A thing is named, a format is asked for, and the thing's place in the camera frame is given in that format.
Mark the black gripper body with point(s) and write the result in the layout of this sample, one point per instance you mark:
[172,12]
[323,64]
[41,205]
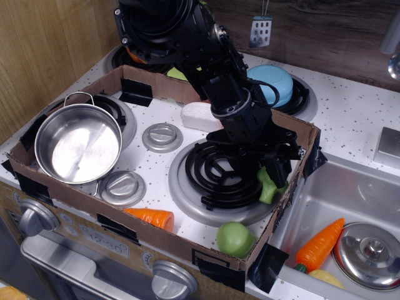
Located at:
[252,131]

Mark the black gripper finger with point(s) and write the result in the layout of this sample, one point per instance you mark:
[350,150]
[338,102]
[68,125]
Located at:
[278,167]
[246,169]

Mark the green toy broccoli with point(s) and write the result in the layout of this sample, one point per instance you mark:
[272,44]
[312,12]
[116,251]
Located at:
[269,189]

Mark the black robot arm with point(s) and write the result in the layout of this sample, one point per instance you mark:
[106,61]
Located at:
[184,34]

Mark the steel pot lid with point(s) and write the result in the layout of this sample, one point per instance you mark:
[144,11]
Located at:
[368,255]

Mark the steel pot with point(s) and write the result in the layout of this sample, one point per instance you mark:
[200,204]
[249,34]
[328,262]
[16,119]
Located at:
[79,143]

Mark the front right black burner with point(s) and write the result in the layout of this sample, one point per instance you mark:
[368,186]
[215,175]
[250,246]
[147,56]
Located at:
[219,185]

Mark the black burner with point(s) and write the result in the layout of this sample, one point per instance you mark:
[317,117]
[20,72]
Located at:
[219,185]
[110,106]
[119,57]
[299,99]

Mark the white toy cheese wedge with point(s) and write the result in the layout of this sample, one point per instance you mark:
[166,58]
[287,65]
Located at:
[198,115]

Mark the silver sink basin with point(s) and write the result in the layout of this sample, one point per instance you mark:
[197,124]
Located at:
[338,189]

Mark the back right black burner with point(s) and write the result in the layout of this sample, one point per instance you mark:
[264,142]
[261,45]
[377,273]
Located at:
[299,99]

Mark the blue plastic bowl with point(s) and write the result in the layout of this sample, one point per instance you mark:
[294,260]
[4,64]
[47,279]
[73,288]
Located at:
[277,77]

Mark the green toy pear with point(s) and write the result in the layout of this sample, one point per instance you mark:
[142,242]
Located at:
[235,239]

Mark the grey centre stove knob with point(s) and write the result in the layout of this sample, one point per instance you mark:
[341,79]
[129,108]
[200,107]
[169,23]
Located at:
[162,138]

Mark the grey stove knob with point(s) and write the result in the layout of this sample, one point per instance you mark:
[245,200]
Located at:
[162,138]
[122,189]

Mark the orange toy carrot half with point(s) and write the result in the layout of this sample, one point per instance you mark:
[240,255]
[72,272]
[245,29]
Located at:
[159,218]

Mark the green plastic plate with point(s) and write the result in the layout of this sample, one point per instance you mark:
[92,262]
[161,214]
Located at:
[176,74]

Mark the hanging slotted spatula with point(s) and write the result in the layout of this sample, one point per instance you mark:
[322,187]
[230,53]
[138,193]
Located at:
[261,28]

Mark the yellow toy lemon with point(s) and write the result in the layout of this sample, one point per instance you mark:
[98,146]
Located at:
[327,277]

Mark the grey front stove knob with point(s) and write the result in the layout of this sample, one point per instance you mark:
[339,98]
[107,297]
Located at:
[122,189]

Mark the cardboard fence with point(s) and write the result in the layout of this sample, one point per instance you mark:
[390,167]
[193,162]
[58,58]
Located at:
[90,220]

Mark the right oven dial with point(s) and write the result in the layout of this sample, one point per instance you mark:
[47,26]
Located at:
[171,281]

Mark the oven dial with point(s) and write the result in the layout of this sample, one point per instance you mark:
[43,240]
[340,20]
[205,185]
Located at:
[171,281]
[36,218]

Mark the orange toy pumpkin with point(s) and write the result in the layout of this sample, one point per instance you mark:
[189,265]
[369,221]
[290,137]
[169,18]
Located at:
[136,59]

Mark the front left black burner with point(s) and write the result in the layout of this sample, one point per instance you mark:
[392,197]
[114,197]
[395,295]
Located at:
[110,106]

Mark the back left black burner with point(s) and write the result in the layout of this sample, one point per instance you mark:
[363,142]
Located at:
[119,57]

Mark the silver faucet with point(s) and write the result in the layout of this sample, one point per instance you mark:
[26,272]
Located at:
[390,45]

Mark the left oven dial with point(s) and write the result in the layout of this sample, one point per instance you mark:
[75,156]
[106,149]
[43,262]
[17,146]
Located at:
[36,218]

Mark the orange toy at corner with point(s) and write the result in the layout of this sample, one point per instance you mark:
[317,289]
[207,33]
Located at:
[11,293]

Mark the oven door handle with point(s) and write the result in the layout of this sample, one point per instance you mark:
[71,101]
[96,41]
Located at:
[80,273]

